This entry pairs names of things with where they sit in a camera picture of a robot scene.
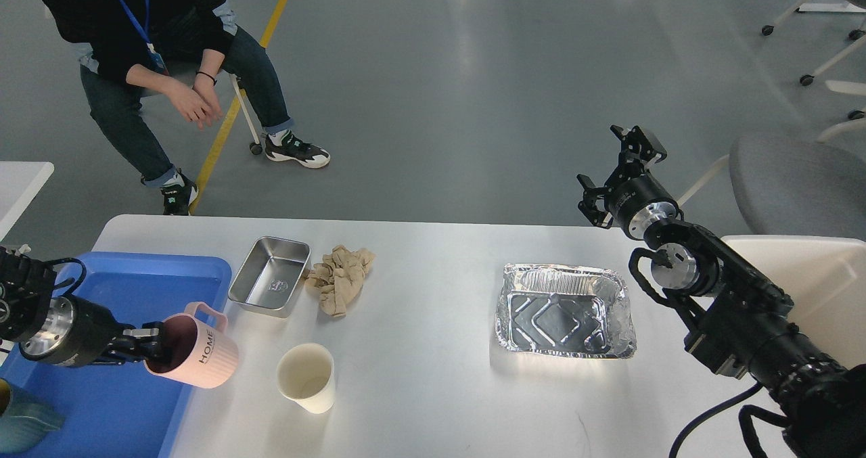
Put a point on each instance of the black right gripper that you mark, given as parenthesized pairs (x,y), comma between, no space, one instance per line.
(631,196)

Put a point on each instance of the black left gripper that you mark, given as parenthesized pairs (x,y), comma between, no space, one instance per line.
(77,333)

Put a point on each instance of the pink ribbed mug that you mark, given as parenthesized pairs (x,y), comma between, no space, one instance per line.
(201,353)

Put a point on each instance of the stainless steel rectangular pan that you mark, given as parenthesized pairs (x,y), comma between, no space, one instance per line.
(272,271)

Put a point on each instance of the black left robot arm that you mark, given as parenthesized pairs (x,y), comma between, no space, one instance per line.
(28,287)

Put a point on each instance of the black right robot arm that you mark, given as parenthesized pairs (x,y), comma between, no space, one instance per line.
(736,317)

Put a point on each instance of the person's hand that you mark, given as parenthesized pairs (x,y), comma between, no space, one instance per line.
(197,104)

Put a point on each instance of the blue plastic tray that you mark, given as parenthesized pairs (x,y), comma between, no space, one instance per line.
(122,411)

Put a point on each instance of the teal ceramic cup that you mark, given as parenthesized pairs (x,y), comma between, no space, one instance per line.
(25,419)

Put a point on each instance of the aluminium foil tray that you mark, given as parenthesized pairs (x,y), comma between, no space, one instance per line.
(565,311)

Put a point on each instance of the grey office chair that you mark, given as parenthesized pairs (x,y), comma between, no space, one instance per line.
(789,186)

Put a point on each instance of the white paper cup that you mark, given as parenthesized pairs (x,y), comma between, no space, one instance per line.
(306,375)

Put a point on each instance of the white side table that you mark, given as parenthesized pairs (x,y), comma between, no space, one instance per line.
(20,183)

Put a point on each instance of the crumpled beige cloth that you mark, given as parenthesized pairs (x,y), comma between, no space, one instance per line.
(339,278)

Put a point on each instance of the white plastic bin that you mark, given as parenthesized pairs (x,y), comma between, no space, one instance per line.
(826,280)

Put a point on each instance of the white chair under person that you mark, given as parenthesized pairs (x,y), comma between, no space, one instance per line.
(255,147)

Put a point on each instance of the seated person in black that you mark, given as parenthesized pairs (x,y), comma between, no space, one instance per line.
(125,47)

